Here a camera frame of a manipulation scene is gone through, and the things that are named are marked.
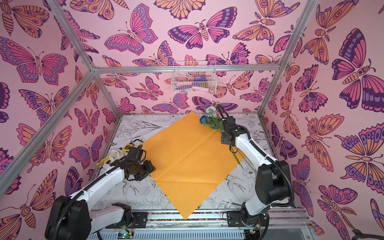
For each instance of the white fake flower stem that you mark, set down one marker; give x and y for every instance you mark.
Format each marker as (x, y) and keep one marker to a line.
(213, 121)

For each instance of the pink fake rose stem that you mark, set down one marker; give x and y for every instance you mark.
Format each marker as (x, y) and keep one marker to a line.
(238, 155)

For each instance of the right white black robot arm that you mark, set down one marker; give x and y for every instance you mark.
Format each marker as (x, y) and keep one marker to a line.
(273, 185)

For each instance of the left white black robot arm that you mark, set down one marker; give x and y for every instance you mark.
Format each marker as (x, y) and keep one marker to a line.
(73, 218)

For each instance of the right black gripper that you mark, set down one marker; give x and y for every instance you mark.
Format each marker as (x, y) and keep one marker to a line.
(226, 125)

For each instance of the yellow tape measure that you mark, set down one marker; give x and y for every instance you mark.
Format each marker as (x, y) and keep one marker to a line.
(127, 147)

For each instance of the white ribbon bundle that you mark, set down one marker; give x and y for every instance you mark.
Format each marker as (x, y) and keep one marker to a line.
(114, 155)

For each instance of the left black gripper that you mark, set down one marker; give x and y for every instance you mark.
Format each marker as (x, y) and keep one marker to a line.
(150, 168)

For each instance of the blue fake flower stem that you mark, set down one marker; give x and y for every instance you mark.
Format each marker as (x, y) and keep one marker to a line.
(203, 120)

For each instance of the yellow handled tool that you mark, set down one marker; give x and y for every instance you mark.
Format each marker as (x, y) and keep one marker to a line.
(100, 164)

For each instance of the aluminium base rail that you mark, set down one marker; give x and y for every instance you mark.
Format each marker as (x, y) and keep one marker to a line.
(291, 224)

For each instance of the green circuit board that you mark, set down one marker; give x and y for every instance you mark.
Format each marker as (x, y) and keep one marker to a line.
(125, 235)

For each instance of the white wire wall basket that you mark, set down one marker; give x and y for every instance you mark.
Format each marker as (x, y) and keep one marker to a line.
(194, 77)

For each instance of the orange wrapping paper sheet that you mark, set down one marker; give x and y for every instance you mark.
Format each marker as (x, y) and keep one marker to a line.
(190, 162)

